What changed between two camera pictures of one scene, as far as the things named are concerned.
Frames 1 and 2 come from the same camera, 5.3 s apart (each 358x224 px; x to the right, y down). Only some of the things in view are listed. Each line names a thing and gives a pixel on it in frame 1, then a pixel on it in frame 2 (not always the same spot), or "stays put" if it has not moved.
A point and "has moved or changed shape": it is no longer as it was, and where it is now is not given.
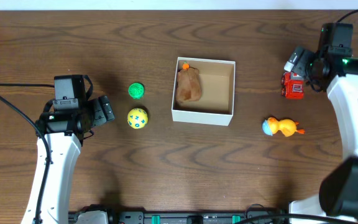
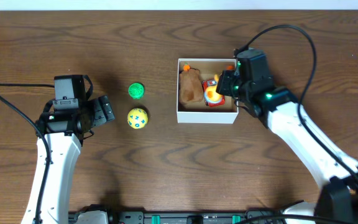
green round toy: [136, 90] stays put
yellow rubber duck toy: [288, 127] has moved or changed shape
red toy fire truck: [292, 86] → [211, 83]
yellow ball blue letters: [137, 118] stays put
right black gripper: [301, 65] → [225, 84]
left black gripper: [103, 109] stays put
